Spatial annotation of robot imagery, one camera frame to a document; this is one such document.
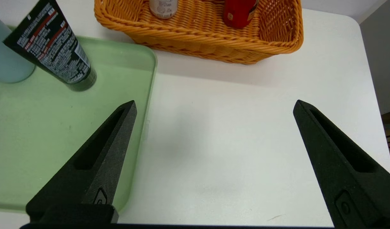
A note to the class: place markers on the orange wicker basket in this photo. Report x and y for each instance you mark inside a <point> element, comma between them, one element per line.
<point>198,35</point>

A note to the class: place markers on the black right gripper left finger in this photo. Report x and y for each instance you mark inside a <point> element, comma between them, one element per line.
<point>96,178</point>

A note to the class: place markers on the light green plastic tray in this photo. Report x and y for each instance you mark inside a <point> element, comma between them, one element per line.
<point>38,127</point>

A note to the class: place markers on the white bottle with blue cap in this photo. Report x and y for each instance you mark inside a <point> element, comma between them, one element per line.
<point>163,8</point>

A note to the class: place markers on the black squeeze tube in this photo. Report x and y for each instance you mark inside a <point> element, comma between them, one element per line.
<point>54,51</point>

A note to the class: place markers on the teal plastic cup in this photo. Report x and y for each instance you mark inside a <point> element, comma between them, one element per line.
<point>7,63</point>

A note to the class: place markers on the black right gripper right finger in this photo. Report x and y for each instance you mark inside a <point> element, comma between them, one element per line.
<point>347,184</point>

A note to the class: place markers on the red soda can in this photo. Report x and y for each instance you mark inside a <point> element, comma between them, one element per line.
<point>239,14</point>

